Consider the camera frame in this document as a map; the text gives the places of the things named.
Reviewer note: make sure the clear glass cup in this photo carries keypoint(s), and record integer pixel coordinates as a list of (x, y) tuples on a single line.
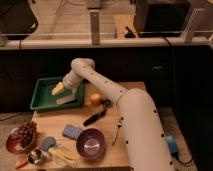
[(61, 158)]

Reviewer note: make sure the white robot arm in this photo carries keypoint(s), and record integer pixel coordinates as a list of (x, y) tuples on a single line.
[(146, 141)]

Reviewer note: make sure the blue sponge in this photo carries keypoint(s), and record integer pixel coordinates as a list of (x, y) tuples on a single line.
[(71, 131)]

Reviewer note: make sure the green plastic tray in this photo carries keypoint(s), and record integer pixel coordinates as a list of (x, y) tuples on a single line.
[(43, 100)]

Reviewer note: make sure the grey whiteboard eraser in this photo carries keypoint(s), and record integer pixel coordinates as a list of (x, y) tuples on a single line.
[(65, 99)]

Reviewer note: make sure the silver fork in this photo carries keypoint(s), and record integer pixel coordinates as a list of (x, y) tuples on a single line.
[(119, 125)]

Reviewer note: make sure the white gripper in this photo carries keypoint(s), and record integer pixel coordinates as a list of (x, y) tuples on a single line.
[(71, 81)]

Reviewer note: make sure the black handled tool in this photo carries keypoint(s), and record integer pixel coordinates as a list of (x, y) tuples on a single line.
[(100, 113)]

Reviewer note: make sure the orange fruit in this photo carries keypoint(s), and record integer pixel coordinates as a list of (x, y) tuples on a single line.
[(95, 99)]

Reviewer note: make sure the purple bowl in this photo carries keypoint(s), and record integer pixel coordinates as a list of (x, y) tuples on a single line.
[(91, 144)]

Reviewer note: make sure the metal measuring cup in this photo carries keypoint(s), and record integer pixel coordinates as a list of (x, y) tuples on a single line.
[(34, 157)]

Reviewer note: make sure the grey blue cloth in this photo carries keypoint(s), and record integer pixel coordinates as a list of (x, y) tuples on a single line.
[(47, 143)]

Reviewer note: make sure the bunch of red grapes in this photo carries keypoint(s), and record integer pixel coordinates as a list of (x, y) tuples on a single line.
[(26, 133)]

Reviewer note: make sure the red plate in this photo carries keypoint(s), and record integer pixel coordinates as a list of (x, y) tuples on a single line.
[(14, 147)]

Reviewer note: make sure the blue tape roll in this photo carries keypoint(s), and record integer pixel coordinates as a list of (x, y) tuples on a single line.
[(172, 145)]

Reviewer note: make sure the yellow banana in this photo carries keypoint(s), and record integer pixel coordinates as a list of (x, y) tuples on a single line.
[(65, 152)]

